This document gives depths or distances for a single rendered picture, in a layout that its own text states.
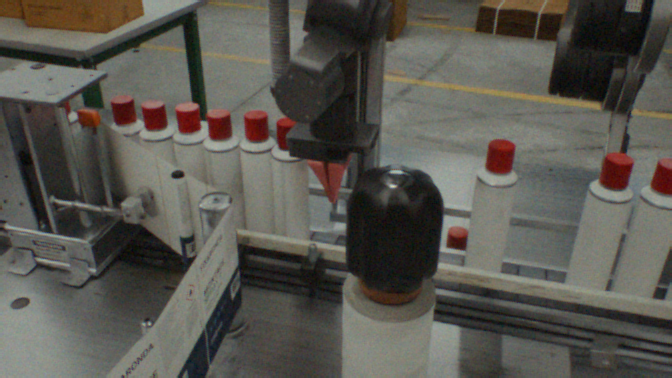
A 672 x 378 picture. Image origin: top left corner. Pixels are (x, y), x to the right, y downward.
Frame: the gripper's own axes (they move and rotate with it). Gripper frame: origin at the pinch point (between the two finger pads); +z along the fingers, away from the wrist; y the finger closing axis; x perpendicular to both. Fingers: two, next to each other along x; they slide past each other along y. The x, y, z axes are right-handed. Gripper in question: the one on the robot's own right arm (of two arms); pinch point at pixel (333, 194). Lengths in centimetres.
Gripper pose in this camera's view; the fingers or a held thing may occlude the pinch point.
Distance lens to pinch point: 78.6
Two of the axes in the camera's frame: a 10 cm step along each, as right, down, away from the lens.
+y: 9.6, 1.4, -2.5
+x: 2.8, -4.9, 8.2
